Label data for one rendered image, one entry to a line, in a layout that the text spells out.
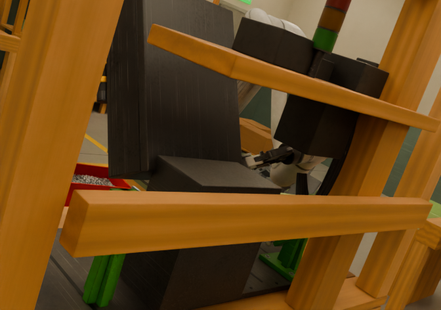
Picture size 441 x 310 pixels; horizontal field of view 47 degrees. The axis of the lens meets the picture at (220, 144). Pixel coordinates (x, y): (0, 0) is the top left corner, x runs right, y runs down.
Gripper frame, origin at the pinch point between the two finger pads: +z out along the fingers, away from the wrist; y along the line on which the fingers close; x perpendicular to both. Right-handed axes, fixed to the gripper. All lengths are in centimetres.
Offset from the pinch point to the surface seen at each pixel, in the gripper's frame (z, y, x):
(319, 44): 17, 53, -10
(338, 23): 14, 57, -12
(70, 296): 63, -5, 19
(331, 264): -4.8, 9.9, 36.8
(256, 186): 19.6, 19.7, 10.6
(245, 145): -398, -415, -121
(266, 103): -637, -559, -238
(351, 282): -41, -18, 49
